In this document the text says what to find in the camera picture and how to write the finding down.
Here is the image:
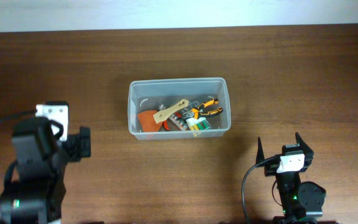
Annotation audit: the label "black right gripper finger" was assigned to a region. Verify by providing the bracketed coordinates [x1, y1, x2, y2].
[255, 137, 265, 167]
[295, 132, 312, 156]

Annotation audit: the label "red scraper with wooden handle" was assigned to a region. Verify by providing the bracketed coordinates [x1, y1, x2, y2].
[137, 99, 190, 133]

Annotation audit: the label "clear case of coloured plugs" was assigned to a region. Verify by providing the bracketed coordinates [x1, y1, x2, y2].
[180, 101, 212, 137]

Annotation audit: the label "orange black needle nose pliers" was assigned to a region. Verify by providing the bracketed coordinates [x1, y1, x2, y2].
[181, 98, 223, 120]

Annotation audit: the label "red handled small pliers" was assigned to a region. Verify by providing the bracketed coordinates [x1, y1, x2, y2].
[163, 113, 181, 131]

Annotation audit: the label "orange socket bit rail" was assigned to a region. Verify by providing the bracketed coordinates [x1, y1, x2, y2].
[166, 112, 188, 131]

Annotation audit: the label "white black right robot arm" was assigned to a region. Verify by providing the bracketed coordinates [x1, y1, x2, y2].
[255, 133, 326, 224]

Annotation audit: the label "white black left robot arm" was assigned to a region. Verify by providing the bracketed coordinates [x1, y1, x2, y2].
[0, 116, 91, 223]

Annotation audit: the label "clear plastic storage container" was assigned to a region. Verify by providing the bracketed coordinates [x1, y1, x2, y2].
[127, 77, 231, 140]

